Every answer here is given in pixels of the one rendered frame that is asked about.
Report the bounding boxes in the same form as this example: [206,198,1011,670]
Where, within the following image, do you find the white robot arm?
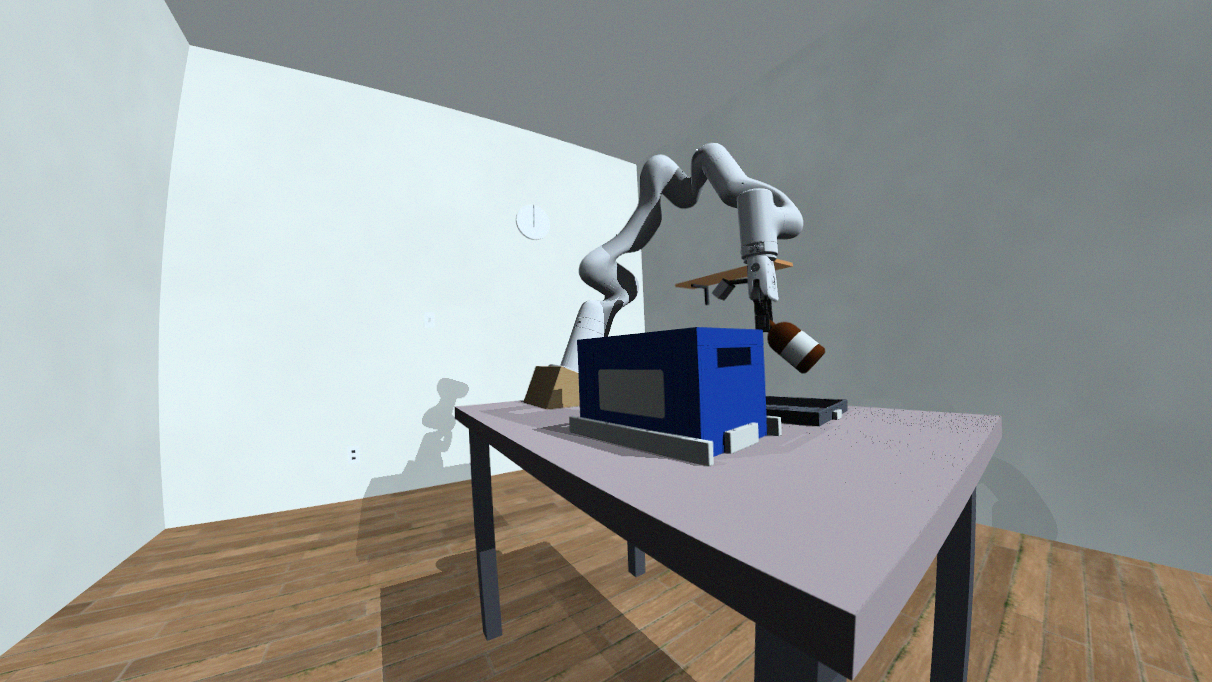
[549,143,804,373]

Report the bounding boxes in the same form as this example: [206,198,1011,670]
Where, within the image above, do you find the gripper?
[744,254,778,332]

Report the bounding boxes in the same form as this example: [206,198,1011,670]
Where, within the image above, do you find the brown bottle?
[767,320,825,373]

